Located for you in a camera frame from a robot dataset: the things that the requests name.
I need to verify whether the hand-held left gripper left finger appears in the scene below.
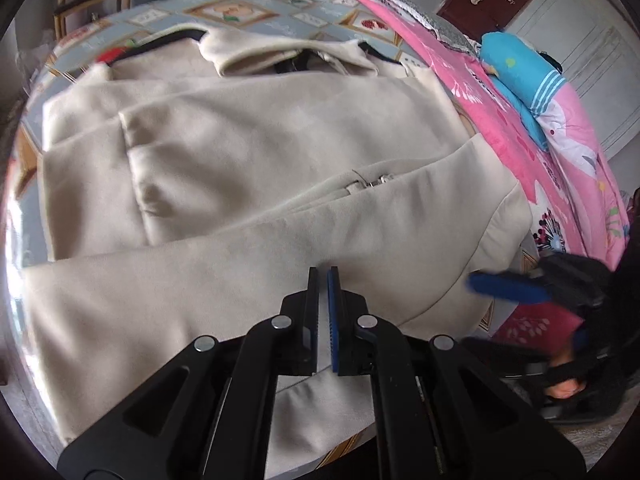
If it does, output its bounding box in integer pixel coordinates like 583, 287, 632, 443
57, 266, 321, 480

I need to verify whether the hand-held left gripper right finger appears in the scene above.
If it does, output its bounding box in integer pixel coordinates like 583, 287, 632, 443
326, 265, 586, 480

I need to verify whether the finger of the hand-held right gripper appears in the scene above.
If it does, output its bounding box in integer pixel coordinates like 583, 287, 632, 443
570, 322, 593, 356
467, 270, 551, 306

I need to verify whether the cream zip jacket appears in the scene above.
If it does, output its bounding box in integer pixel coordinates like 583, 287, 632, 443
22, 25, 533, 471

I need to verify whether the person's right hand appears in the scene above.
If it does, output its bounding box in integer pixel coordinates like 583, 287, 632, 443
547, 354, 589, 398

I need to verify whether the pink floral blanket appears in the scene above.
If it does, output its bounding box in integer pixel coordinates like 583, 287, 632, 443
315, 0, 588, 356

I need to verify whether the blue and pink cartoon pillow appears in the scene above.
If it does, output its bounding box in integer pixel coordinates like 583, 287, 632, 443
480, 31, 632, 266

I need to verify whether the white panel door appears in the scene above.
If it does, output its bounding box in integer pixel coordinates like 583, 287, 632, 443
505, 0, 640, 156

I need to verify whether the grey sequin lace pillow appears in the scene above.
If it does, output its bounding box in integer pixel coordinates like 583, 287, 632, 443
400, 0, 483, 53

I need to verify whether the dark red door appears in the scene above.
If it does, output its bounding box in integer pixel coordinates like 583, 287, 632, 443
437, 0, 548, 43

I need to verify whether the grey patterned bed sheet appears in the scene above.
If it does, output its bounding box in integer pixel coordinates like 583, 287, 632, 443
5, 0, 541, 476

